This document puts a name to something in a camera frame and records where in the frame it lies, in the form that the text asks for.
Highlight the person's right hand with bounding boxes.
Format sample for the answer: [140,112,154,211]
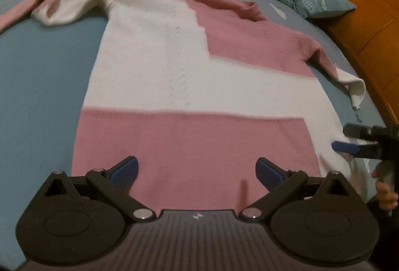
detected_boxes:
[371,170,398,212]

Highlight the teal floral bed sheet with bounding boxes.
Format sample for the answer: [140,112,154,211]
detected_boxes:
[0,0,388,271]

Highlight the pink and white knit sweater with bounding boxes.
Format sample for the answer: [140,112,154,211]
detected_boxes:
[1,0,366,212]

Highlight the wooden headboard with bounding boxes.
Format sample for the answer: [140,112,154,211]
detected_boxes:
[316,0,398,123]

